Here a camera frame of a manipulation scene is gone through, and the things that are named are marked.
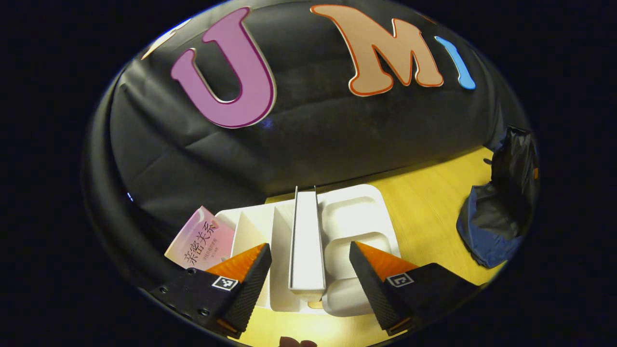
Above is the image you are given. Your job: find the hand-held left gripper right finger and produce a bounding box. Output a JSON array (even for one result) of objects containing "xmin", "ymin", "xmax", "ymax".
[{"xmin": 349, "ymin": 241, "xmax": 483, "ymax": 337}]

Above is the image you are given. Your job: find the white grey book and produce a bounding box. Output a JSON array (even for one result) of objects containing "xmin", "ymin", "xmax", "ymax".
[{"xmin": 288, "ymin": 186, "xmax": 327, "ymax": 295}]

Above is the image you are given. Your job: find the black backdrop cloth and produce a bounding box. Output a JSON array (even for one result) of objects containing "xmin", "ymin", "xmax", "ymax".
[{"xmin": 83, "ymin": 0, "xmax": 533, "ymax": 294}]

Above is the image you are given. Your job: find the white bookshelf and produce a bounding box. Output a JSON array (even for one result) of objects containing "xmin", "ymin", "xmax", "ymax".
[{"xmin": 215, "ymin": 184, "xmax": 402, "ymax": 318}]

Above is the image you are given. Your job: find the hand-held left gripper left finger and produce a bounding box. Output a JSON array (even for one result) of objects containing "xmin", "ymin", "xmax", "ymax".
[{"xmin": 147, "ymin": 242, "xmax": 273, "ymax": 340}]

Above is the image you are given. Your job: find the blue schoolbag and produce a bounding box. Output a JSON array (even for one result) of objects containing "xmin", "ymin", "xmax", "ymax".
[{"xmin": 456, "ymin": 126, "xmax": 539, "ymax": 269}]

